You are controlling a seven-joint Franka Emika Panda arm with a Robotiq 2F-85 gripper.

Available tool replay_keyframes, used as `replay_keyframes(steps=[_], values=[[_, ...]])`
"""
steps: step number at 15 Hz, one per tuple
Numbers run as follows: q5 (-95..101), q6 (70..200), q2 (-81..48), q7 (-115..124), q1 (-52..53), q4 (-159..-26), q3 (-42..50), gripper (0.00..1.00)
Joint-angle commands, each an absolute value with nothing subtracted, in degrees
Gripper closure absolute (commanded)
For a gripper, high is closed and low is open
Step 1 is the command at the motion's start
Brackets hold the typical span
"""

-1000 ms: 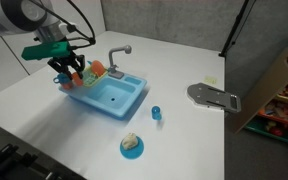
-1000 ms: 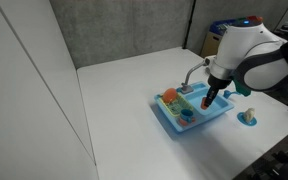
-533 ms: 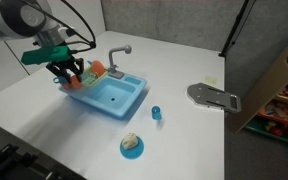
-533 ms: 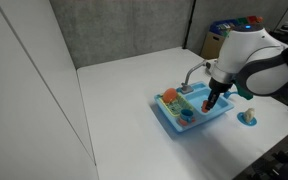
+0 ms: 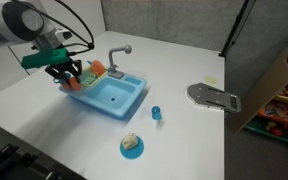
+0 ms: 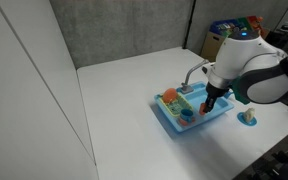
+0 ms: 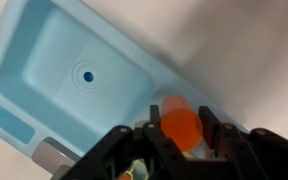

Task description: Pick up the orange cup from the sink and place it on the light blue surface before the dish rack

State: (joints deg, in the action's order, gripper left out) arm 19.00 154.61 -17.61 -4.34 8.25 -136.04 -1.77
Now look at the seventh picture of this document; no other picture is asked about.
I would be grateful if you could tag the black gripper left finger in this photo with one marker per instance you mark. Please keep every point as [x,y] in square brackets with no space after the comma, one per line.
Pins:
[144,156]

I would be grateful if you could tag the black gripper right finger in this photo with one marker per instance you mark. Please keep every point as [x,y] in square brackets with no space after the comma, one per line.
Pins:
[250,156]

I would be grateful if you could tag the small orange cup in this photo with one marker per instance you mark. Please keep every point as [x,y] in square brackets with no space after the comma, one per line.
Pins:
[180,128]

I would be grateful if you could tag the light blue toy sink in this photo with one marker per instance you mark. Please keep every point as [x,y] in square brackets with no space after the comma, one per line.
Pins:
[50,50]

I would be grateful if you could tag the grey toy faucet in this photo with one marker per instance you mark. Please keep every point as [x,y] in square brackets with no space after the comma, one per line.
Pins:
[49,156]

